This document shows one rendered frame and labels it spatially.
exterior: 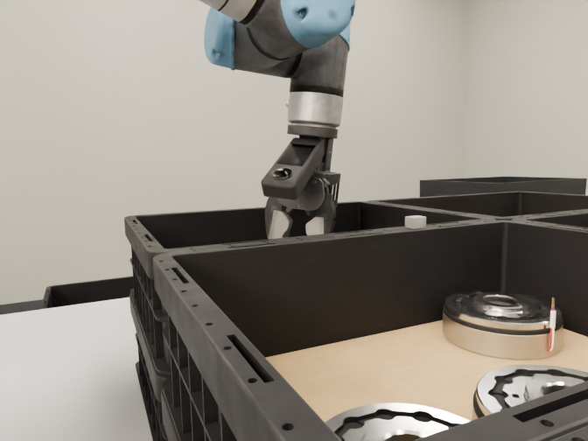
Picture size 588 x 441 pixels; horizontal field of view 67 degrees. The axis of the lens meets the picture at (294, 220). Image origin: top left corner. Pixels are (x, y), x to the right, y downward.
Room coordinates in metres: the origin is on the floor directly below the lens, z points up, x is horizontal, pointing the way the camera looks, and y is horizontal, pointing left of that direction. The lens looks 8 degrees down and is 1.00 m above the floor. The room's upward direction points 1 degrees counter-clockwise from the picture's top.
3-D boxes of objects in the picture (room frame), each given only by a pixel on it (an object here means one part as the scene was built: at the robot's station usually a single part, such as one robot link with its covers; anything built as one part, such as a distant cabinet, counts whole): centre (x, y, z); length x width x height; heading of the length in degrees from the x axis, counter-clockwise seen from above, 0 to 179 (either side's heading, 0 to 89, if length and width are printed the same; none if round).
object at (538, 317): (0.41, -0.20, 0.86); 0.10 x 0.10 x 0.01
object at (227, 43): (0.57, 0.04, 1.15); 0.11 x 0.11 x 0.08; 27
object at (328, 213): (0.62, -0.03, 0.93); 0.05 x 0.02 x 0.09; 70
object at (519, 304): (0.41, -0.20, 0.86); 0.05 x 0.05 x 0.01
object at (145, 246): (0.57, 0.00, 0.92); 0.40 x 0.30 x 0.02; 115
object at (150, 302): (0.57, 0.00, 0.87); 0.40 x 0.30 x 0.11; 115
